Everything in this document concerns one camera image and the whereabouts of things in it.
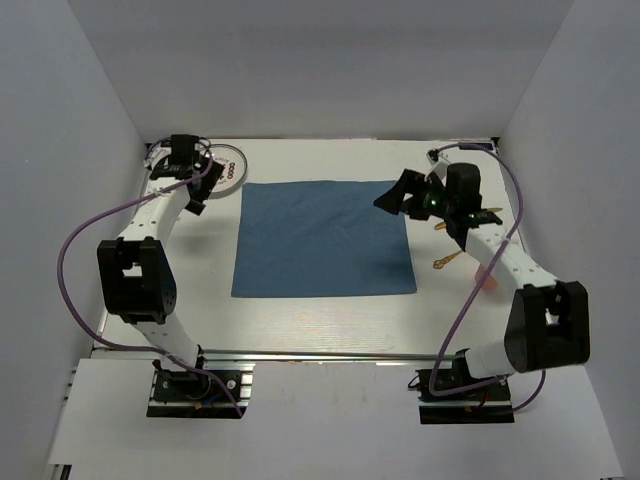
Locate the pink plastic cup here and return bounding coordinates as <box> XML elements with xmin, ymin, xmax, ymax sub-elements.
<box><xmin>474</xmin><ymin>264</ymin><xmax>498</xmax><ymax>291</ymax></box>

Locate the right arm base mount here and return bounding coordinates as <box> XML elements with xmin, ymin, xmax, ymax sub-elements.
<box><xmin>407</xmin><ymin>349</ymin><xmax>515</xmax><ymax>425</ymax></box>

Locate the gold fork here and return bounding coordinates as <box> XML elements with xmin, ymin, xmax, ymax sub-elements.
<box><xmin>432</xmin><ymin>250</ymin><xmax>463</xmax><ymax>270</ymax></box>

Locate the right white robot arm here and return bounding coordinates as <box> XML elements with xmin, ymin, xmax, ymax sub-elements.
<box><xmin>373</xmin><ymin>163</ymin><xmax>591</xmax><ymax>399</ymax></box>

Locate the blue cloth napkin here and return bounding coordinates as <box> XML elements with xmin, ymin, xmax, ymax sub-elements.
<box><xmin>231</xmin><ymin>181</ymin><xmax>417</xmax><ymax>298</ymax></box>

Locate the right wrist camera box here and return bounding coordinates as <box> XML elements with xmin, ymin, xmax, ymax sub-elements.
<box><xmin>427</xmin><ymin>149</ymin><xmax>451</xmax><ymax>182</ymax></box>

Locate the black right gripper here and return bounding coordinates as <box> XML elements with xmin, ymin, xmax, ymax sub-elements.
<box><xmin>374</xmin><ymin>169</ymin><xmax>456</xmax><ymax>221</ymax></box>

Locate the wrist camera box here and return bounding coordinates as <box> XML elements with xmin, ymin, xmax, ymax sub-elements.
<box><xmin>143</xmin><ymin>139</ymin><xmax>170</xmax><ymax>171</ymax></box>
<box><xmin>427</xmin><ymin>149</ymin><xmax>451</xmax><ymax>182</ymax></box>

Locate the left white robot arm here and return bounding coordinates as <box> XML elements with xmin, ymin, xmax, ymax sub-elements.
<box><xmin>97</xmin><ymin>134</ymin><xmax>224</xmax><ymax>399</ymax></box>

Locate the gold knife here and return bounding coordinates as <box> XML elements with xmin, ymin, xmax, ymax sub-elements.
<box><xmin>434</xmin><ymin>207</ymin><xmax>502</xmax><ymax>231</ymax></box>

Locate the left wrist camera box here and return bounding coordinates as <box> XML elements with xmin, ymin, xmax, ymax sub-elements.
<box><xmin>143</xmin><ymin>139</ymin><xmax>170</xmax><ymax>171</ymax></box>

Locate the white plate with red characters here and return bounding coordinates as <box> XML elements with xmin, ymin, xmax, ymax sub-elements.
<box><xmin>207</xmin><ymin>143</ymin><xmax>248</xmax><ymax>199</ymax></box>

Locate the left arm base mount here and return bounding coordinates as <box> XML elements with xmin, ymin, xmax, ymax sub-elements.
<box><xmin>146</xmin><ymin>360</ymin><xmax>251</xmax><ymax>420</ymax></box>

